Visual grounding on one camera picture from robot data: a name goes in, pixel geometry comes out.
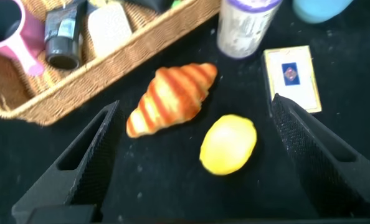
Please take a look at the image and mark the playing card box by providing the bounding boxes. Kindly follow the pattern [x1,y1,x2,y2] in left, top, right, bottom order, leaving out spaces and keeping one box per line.
[261,45,323,114]

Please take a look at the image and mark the wicker basket brown handles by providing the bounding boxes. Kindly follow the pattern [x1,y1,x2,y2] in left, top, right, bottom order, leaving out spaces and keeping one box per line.
[0,0,222,127]

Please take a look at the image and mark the white soap bar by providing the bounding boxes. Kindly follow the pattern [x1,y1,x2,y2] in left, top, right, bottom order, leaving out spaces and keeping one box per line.
[87,1,133,59]

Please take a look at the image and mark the yellow lemon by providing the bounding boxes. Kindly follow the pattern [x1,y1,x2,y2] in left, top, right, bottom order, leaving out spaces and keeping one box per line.
[199,114,258,176]

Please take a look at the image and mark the pink mug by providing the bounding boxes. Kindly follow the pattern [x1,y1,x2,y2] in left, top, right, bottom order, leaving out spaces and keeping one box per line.
[0,0,46,77]

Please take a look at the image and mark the croissant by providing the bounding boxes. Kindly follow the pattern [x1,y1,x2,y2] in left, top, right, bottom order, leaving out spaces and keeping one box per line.
[125,62,219,139]

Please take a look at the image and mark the purple garbage bag roll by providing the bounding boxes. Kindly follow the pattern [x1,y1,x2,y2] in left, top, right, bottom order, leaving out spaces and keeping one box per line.
[216,0,283,60]

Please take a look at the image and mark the black table cloth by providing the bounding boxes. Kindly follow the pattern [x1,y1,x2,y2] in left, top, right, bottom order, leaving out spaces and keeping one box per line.
[0,0,370,224]

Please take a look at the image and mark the black cosmetic tube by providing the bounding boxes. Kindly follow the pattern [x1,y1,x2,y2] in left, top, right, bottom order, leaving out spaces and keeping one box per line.
[44,2,88,71]

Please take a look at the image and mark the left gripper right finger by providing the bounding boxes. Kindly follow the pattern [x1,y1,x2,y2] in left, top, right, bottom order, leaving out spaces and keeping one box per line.
[270,92,370,218]

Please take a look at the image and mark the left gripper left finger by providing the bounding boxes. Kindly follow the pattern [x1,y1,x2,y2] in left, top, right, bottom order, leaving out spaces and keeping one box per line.
[12,100,125,224]

